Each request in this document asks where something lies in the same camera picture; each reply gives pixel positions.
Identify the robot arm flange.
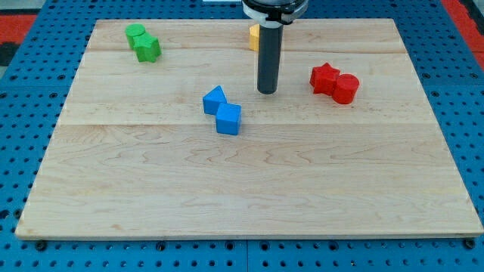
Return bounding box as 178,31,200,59
242,0,309,29

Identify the blue cube block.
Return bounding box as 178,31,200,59
216,104,241,135

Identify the blue triangle block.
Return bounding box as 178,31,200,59
203,85,227,115

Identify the wooden board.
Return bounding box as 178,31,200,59
16,19,483,241

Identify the red star block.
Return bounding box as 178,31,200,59
309,63,340,96

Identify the yellow block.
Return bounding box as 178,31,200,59
249,24,259,51

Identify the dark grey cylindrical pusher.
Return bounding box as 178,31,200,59
257,26,284,94

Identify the red cylinder block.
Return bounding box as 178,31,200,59
332,73,360,104

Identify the green star block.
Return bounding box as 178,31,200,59
133,32,161,63

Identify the green cylinder block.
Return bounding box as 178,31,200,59
125,23,146,50

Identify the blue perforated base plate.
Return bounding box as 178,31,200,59
1,0,483,271

